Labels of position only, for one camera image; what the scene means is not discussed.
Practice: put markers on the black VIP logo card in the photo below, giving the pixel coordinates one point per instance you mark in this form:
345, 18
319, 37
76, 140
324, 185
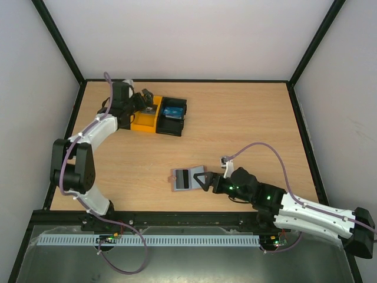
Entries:
150, 110

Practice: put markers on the yellow bin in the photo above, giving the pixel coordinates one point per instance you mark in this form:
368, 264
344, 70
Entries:
147, 122

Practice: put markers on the light blue cable duct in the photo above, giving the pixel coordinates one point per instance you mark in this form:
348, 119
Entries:
150, 240

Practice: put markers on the metal front plate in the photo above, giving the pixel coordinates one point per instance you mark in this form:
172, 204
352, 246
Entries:
297, 260

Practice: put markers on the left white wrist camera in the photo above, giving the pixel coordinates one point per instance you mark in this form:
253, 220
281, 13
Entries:
130, 84

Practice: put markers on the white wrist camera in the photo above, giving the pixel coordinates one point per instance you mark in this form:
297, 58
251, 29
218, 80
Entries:
226, 163
130, 84

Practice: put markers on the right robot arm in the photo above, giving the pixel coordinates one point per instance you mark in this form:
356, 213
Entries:
354, 230

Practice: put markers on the black stripe back card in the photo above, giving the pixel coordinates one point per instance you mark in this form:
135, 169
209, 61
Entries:
182, 181

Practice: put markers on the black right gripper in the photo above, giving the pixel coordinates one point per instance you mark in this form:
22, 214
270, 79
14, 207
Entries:
214, 183

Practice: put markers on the black aluminium frame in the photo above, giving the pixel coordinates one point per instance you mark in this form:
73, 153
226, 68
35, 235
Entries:
45, 216

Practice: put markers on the blue VIP card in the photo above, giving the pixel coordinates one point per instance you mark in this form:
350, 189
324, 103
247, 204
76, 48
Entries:
173, 112

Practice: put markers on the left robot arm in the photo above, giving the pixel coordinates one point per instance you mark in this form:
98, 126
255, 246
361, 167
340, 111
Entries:
72, 164

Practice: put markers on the right black bin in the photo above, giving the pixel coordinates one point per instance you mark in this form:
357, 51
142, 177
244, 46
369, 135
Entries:
168, 126

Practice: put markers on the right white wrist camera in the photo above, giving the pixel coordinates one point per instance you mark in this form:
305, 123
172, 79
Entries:
226, 163

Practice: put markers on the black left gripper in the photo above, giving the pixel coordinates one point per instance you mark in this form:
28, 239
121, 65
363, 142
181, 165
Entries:
146, 94

